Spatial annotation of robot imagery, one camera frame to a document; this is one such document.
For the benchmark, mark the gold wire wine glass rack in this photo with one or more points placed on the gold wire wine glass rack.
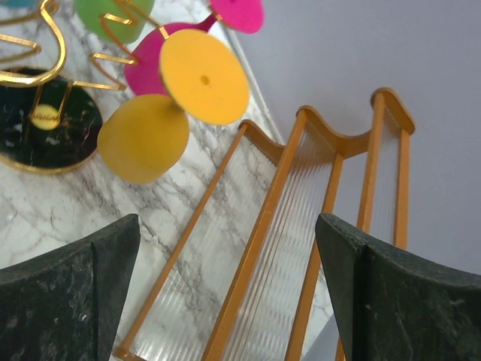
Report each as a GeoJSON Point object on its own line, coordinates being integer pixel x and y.
{"type": "Point", "coordinates": [49, 123]}

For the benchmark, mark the orange plastic wine glass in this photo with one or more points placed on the orange plastic wine glass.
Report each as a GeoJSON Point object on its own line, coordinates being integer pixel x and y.
{"type": "Point", "coordinates": [148, 134]}

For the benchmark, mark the pink plastic wine glass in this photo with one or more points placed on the pink plastic wine glass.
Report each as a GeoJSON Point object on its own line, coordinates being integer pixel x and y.
{"type": "Point", "coordinates": [246, 16]}

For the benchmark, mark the green plastic wine glass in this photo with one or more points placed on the green plastic wine glass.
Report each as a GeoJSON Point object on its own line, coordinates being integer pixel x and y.
{"type": "Point", "coordinates": [124, 24]}

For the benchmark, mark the wooden dish rack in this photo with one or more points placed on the wooden dish rack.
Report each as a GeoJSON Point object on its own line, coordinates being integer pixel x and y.
{"type": "Point", "coordinates": [267, 307]}

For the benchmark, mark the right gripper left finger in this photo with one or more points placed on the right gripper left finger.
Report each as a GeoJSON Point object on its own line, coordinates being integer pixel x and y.
{"type": "Point", "coordinates": [66, 304]}

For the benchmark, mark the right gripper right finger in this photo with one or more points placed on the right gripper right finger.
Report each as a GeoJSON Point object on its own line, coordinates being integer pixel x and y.
{"type": "Point", "coordinates": [390, 304]}

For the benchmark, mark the blue plastic wine glass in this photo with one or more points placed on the blue plastic wine glass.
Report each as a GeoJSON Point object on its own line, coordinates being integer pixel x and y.
{"type": "Point", "coordinates": [19, 3]}

